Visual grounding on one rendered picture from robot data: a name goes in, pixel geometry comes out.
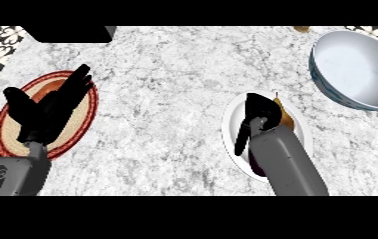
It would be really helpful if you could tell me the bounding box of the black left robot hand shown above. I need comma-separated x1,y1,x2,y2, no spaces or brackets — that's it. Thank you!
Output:
1,63,95,147

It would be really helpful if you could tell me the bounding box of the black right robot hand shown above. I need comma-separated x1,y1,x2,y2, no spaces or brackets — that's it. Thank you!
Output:
233,92,284,157

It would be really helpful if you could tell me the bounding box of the purple eggplant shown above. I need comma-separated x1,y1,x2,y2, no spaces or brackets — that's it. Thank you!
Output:
247,92,297,177

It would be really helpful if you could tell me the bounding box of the white plate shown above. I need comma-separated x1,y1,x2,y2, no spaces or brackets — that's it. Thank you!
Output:
221,89,315,184

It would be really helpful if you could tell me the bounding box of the white and blue bowl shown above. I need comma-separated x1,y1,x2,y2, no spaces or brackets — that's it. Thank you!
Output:
307,30,378,112

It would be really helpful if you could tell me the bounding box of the red-rimmed woven oval placemat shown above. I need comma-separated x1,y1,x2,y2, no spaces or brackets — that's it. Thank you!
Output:
0,70,100,161

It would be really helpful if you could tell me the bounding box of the black and white patterned tile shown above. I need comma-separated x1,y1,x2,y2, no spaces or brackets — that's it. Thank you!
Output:
0,25,30,71

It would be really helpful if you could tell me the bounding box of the black box appliance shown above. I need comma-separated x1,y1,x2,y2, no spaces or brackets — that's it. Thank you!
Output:
21,25,118,44

